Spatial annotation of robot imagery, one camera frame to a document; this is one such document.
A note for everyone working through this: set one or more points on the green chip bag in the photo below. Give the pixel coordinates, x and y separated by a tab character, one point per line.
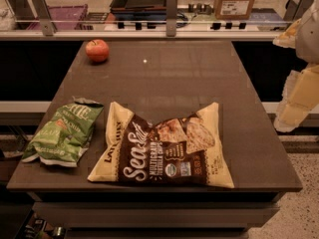
66	136

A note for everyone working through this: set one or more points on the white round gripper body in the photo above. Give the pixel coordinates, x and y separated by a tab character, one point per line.
309	37

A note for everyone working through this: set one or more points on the middle metal rail bracket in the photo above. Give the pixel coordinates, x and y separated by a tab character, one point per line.
171	11

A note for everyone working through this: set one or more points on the table drawer front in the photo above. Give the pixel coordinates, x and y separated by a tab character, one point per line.
156	214

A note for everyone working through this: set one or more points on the right metal rail bracket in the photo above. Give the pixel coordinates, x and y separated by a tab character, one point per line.
296	8

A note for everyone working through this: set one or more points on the brown sea salt chip bag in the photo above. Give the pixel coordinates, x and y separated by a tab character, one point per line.
174	151

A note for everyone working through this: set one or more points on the red apple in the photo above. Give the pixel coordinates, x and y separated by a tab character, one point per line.
97	50

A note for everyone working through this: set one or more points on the left metal rail bracket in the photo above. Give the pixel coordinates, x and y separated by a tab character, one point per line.
47	26

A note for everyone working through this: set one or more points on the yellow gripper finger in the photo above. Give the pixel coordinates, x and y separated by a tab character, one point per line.
299	97
288	37

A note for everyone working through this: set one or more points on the metal rail bracket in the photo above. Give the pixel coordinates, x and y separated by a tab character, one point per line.
47	26
171	11
296	8

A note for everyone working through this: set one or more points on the purple plastic crate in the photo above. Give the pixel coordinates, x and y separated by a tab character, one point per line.
64	16

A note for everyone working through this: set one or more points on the glass rail barrier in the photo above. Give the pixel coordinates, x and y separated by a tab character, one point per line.
264	24

